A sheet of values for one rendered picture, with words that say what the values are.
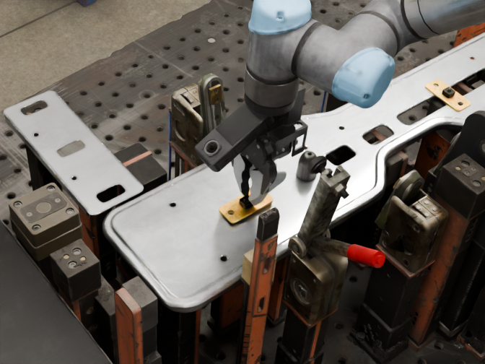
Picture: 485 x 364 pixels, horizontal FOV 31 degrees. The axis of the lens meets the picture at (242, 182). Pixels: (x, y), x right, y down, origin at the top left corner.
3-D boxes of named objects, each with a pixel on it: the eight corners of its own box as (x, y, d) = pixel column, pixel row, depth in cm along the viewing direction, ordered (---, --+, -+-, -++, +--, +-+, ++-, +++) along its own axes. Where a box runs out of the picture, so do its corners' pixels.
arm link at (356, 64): (416, 32, 110) (341, -2, 114) (372, 76, 103) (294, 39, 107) (403, 80, 116) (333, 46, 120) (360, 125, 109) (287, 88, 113)
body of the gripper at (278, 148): (304, 155, 130) (315, 94, 122) (260, 179, 126) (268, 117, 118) (271, 126, 134) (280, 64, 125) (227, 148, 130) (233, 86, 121)
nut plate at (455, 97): (424, 86, 159) (425, 81, 158) (438, 79, 161) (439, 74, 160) (457, 113, 155) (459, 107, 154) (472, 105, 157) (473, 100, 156)
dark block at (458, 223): (408, 312, 161) (465, 151, 131) (436, 339, 158) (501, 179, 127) (389, 326, 159) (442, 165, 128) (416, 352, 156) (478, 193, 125)
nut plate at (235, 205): (259, 185, 139) (260, 180, 138) (274, 201, 137) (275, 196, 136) (217, 209, 135) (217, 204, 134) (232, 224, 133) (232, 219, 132)
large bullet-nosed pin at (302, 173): (306, 170, 145) (310, 142, 140) (318, 182, 143) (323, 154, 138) (291, 178, 143) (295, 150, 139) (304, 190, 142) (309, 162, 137)
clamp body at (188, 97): (193, 204, 177) (198, 70, 151) (229, 240, 171) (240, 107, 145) (156, 223, 172) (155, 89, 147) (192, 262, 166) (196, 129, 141)
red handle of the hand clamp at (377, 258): (315, 224, 126) (390, 245, 113) (318, 237, 127) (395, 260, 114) (292, 237, 124) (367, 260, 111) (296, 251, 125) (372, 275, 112)
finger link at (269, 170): (275, 196, 130) (279, 152, 124) (267, 201, 129) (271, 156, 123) (255, 179, 132) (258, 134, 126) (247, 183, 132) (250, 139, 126)
